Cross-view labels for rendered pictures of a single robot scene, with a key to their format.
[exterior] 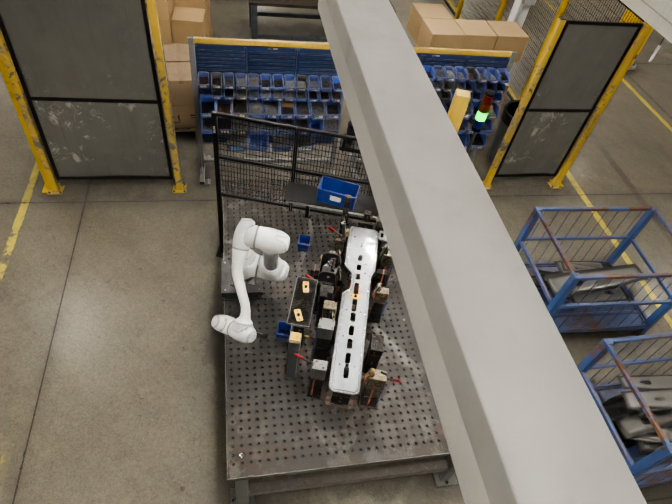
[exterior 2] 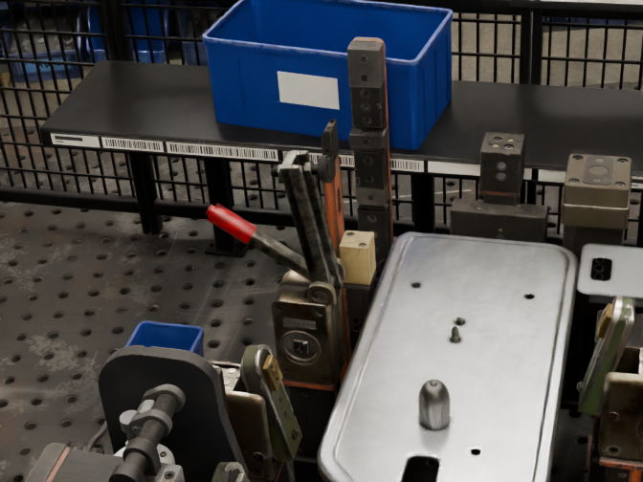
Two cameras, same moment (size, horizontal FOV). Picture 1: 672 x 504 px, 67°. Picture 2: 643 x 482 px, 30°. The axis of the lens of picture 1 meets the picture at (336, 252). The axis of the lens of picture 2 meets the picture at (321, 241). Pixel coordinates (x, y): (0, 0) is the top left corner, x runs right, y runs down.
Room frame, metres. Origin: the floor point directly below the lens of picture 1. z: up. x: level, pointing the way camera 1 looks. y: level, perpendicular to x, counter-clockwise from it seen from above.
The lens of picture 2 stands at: (1.57, -0.36, 1.84)
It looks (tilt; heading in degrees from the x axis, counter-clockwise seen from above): 35 degrees down; 18
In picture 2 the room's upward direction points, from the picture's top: 5 degrees counter-clockwise
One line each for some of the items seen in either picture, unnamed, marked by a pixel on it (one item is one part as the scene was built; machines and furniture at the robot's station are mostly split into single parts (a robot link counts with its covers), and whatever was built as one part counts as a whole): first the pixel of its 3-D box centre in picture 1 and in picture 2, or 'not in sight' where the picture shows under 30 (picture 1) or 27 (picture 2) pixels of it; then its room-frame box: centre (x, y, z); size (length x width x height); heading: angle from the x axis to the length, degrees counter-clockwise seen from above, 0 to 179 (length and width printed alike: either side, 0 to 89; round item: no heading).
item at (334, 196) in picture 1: (337, 193); (330, 66); (3.00, 0.07, 1.10); 0.30 x 0.17 x 0.13; 83
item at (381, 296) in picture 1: (377, 304); not in sight; (2.16, -0.36, 0.87); 0.12 x 0.09 x 0.35; 91
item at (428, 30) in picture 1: (452, 73); not in sight; (6.10, -1.02, 0.68); 1.20 x 0.80 x 1.35; 109
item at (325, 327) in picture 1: (323, 341); not in sight; (1.77, -0.02, 0.90); 0.13 x 0.10 x 0.41; 91
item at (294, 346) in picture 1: (293, 357); not in sight; (1.61, 0.14, 0.92); 0.08 x 0.08 x 0.44; 1
